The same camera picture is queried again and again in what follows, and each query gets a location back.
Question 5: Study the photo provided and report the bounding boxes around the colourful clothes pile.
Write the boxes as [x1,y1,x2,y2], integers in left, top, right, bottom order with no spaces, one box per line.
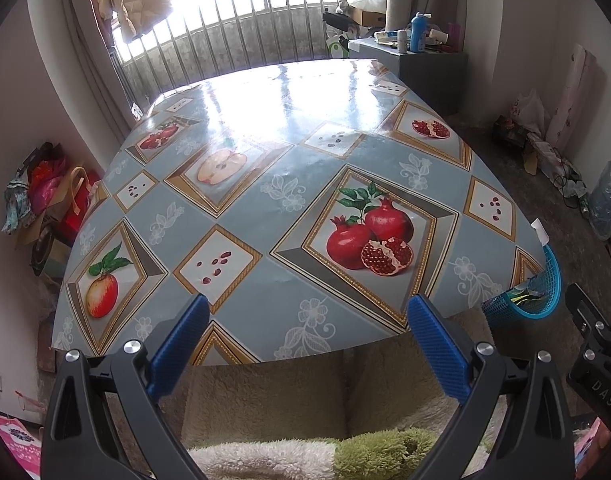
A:
[28,142,69,201]

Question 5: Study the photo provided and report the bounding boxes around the floor cables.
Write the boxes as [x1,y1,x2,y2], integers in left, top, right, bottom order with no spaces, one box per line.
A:
[550,160,591,211]

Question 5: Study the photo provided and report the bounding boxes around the fruit print tablecloth table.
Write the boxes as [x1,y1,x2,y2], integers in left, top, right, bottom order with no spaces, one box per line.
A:
[50,59,545,366]

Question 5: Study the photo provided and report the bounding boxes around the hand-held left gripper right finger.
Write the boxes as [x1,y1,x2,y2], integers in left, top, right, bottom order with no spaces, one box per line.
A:
[407,294,576,480]

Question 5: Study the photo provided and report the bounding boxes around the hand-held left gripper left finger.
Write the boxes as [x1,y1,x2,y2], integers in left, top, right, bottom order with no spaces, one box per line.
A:
[40,292,211,480]

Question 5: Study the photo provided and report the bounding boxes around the floral wallpaper roll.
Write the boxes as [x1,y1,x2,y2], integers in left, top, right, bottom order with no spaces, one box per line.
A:
[545,44,599,156]

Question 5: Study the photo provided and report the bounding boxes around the cardboard box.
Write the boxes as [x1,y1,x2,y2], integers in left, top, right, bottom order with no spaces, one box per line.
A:
[345,5,389,28]

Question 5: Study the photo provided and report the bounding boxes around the blue spray bottle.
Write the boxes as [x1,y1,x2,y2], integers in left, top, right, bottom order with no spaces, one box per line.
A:
[409,11,433,53]

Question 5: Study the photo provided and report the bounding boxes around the metal balcony railing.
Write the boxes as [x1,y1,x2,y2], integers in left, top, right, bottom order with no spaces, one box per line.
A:
[108,0,381,106]

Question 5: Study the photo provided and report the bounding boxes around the white plastic bag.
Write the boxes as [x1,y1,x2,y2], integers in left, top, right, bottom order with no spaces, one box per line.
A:
[510,89,546,133]

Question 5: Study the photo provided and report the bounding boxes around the grey cabinet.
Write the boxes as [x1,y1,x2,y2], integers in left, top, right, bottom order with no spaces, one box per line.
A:
[348,39,469,116]

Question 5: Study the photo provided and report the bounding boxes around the blue plastic basket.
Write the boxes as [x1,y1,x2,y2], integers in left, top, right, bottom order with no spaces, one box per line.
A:
[482,244,562,330]

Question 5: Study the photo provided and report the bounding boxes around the round tin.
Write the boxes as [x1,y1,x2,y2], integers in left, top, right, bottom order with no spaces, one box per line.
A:
[30,225,71,278]

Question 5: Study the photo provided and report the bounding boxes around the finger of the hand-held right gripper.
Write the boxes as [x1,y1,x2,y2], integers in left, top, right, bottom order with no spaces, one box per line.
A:
[564,282,611,369]

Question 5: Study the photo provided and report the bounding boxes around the pink floral bag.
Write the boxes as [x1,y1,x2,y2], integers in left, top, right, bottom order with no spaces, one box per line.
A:
[0,410,44,480]

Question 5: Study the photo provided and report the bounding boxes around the cardboard scraps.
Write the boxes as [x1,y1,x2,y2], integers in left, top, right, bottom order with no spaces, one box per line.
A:
[493,115,561,171]

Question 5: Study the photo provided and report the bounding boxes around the pink paper bag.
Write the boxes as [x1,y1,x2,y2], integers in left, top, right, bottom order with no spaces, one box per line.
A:
[575,417,611,478]

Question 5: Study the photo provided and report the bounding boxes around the patterned cloth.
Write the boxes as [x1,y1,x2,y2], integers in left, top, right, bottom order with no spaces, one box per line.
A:
[2,177,36,233]

